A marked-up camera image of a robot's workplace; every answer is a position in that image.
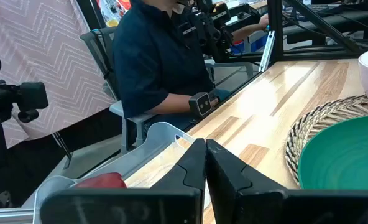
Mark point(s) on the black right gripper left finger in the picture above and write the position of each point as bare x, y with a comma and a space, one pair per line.
191, 168

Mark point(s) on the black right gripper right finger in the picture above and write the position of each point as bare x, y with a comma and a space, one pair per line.
224, 177

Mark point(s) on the red apple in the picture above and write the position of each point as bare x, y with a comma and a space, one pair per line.
103, 181

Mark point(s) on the clear plastic container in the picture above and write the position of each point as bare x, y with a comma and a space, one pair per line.
134, 158

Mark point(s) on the round woven straw placemat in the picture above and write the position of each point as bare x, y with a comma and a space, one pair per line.
308, 124

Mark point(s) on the person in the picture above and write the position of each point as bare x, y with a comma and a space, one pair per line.
153, 62

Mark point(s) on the green plate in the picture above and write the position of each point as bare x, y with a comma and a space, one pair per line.
345, 155

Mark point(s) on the silver aluminium extrusion bar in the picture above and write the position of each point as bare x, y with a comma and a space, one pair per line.
267, 51

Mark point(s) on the blue storage bin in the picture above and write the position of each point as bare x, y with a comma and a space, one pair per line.
258, 43

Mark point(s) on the grey office chair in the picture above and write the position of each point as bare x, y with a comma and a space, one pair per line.
98, 49

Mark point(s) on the colourful poster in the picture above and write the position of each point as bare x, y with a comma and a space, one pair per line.
112, 11

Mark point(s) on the pink chevron fabric curtain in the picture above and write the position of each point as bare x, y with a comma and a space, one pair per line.
41, 62

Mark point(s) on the small black depth camera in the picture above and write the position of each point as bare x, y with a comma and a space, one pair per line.
200, 104

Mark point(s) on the black metal frame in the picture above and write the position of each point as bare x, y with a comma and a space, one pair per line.
320, 25

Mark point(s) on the silver aluminium rail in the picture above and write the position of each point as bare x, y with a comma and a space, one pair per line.
7, 215

